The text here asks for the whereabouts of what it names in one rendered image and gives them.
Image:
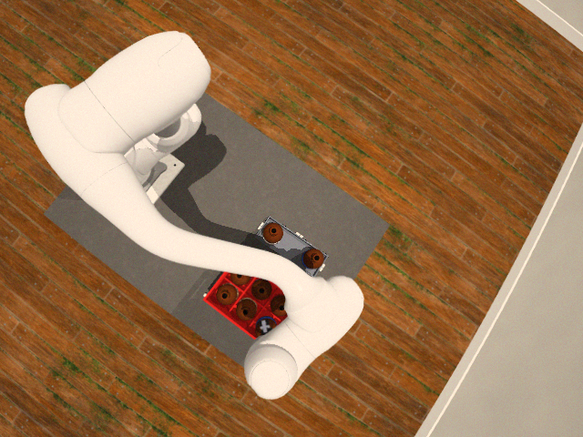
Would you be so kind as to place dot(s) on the red plastic crate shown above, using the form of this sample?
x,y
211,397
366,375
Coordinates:
x,y
232,316

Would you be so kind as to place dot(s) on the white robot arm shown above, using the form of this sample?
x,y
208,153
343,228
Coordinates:
x,y
144,88

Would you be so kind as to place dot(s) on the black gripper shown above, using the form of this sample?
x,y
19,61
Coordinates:
x,y
265,325

